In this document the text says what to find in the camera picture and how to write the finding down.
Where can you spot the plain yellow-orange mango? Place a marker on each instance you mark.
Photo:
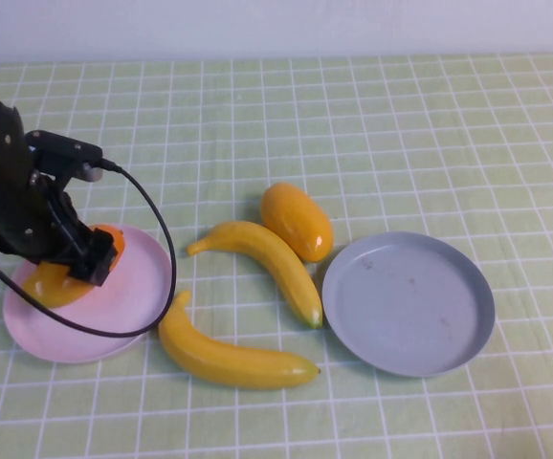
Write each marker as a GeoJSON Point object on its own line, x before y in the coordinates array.
{"type": "Point", "coordinates": [295, 225]}

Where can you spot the green checkered tablecloth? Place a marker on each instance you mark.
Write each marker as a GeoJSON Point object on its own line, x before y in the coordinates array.
{"type": "Point", "coordinates": [276, 134]}

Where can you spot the pink round plate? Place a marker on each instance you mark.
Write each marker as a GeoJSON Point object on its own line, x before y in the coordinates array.
{"type": "Point", "coordinates": [128, 296]}

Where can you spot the yellow plastic banana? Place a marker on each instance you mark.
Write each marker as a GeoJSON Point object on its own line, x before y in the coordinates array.
{"type": "Point", "coordinates": [281, 268]}
{"type": "Point", "coordinates": [228, 363]}

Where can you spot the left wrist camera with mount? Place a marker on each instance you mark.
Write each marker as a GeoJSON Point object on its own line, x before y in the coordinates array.
{"type": "Point", "coordinates": [63, 153]}

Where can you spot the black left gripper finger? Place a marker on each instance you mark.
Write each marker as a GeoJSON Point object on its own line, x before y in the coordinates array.
{"type": "Point", "coordinates": [90, 272]}
{"type": "Point", "coordinates": [103, 246]}

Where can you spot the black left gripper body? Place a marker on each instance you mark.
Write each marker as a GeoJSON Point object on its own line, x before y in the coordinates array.
{"type": "Point", "coordinates": [23, 215]}

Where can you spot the grey round plate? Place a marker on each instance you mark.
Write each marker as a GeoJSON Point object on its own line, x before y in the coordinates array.
{"type": "Point", "coordinates": [405, 306]}

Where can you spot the mango with orange blush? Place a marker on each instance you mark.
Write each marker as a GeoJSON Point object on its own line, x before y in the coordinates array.
{"type": "Point", "coordinates": [47, 289]}

